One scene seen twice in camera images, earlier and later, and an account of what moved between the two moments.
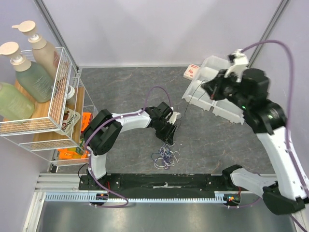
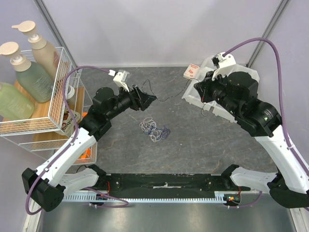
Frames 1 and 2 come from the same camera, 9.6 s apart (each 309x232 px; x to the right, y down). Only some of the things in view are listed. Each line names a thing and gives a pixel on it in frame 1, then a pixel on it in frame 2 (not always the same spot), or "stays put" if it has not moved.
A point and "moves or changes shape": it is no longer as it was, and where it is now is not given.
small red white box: (190, 71) stays put
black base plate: (158, 183) stays put
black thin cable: (189, 100) -> (177, 94)
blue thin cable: (167, 155) moves or changes shape
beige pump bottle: (44, 55) stays put
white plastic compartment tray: (195, 96) stays put
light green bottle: (14, 105) stays put
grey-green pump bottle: (34, 78) stays put
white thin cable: (167, 159) moves or changes shape
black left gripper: (168, 136) -> (139, 99)
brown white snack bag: (70, 118) stays put
